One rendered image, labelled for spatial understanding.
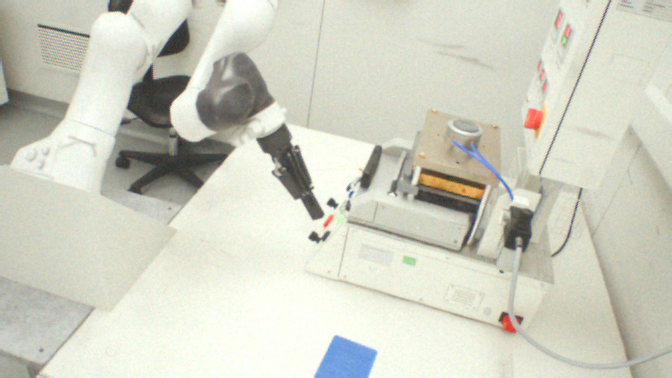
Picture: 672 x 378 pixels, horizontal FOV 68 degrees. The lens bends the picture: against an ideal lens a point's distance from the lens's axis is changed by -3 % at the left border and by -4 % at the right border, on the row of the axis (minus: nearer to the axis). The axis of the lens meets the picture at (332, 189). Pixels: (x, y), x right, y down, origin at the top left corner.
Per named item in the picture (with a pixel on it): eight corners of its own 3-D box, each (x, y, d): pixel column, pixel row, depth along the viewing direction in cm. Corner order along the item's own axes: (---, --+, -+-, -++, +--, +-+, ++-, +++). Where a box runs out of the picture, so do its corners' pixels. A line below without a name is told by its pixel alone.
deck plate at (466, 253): (542, 200, 136) (543, 197, 135) (553, 284, 107) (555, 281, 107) (376, 156, 143) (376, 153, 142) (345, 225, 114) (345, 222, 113)
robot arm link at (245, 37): (285, 16, 114) (251, 136, 102) (233, 42, 126) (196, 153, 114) (249, -17, 107) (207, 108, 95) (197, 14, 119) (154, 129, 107)
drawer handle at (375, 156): (380, 159, 132) (383, 145, 129) (367, 188, 119) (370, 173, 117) (372, 157, 132) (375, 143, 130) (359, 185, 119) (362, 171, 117)
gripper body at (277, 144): (277, 133, 108) (297, 169, 112) (290, 117, 115) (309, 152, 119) (248, 144, 111) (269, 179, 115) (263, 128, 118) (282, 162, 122)
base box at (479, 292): (519, 250, 145) (540, 200, 136) (523, 348, 114) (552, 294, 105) (339, 200, 153) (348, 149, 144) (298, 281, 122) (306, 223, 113)
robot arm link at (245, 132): (281, 94, 113) (293, 116, 115) (237, 114, 119) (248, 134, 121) (260, 116, 103) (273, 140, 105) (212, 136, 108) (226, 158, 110)
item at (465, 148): (513, 165, 129) (531, 118, 122) (517, 235, 103) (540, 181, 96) (420, 140, 133) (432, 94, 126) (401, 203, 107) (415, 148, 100)
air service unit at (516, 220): (510, 245, 108) (535, 187, 100) (511, 290, 96) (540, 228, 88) (486, 238, 109) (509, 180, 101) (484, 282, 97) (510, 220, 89)
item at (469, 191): (487, 164, 127) (498, 130, 122) (485, 211, 109) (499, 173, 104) (419, 146, 130) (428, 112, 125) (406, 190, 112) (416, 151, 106)
